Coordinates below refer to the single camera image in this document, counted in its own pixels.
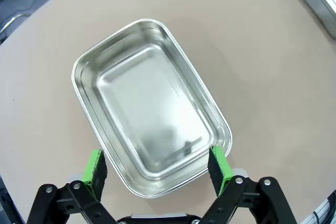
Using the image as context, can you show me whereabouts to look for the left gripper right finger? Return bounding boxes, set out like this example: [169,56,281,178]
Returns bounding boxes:
[202,145,297,224]

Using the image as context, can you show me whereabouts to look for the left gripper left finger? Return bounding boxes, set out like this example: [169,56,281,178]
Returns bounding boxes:
[25,149,118,224]

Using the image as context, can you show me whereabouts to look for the steel rectangular container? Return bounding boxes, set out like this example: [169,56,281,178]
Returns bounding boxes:
[285,0,336,40]
[70,18,234,199]

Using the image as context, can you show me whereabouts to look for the cable bundle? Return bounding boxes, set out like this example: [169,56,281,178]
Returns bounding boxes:
[299,189,336,224]

